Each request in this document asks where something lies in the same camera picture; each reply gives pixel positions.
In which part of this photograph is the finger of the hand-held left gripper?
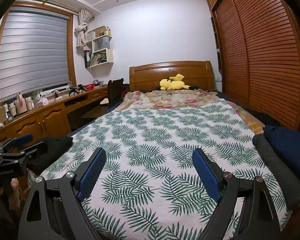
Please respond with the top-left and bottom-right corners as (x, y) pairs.
(0, 133), (33, 153)
(1, 141), (49, 167)

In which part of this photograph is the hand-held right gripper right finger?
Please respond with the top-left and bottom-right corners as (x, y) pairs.
(192, 148), (282, 240)

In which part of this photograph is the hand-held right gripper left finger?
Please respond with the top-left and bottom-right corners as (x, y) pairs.
(17, 147), (107, 240)

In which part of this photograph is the black coat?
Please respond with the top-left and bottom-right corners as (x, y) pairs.
(27, 136), (73, 177)

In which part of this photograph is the person's left hand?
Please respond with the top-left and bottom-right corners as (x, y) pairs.
(9, 179), (22, 210)

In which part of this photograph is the pink bottle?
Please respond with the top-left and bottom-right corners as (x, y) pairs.
(16, 92), (28, 114)

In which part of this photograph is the wooden desk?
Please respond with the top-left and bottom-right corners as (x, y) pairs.
(0, 85), (109, 143)

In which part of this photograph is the leaf print blanket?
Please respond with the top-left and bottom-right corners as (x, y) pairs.
(39, 99), (290, 240)

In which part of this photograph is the grey folded cloth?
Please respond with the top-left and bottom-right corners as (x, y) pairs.
(252, 133), (300, 209)

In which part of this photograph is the grey window blind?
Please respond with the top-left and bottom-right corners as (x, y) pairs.
(0, 6), (72, 102)

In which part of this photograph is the dark chair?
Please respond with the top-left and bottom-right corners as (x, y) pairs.
(107, 79), (124, 104)

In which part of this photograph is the floral blanket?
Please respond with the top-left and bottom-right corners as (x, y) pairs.
(116, 89), (265, 133)

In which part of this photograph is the navy folded cloth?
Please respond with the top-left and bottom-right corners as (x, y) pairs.
(262, 124), (300, 193)

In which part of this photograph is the yellow plush toy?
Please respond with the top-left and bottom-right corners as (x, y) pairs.
(160, 74), (190, 91)

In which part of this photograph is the row of books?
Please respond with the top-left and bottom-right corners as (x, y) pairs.
(84, 50), (107, 67)

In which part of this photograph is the wooden bed headboard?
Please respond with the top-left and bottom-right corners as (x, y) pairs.
(129, 61), (215, 92)

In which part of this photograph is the grey paper bag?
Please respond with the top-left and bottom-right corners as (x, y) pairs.
(94, 38), (110, 50)

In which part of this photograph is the tied beige curtain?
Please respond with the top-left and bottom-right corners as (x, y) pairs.
(74, 9), (94, 48)

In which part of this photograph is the wooden louvered wardrobe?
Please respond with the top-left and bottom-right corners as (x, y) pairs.
(205, 0), (300, 133)

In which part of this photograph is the white wall shelf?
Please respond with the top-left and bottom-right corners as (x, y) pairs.
(84, 25), (114, 68)

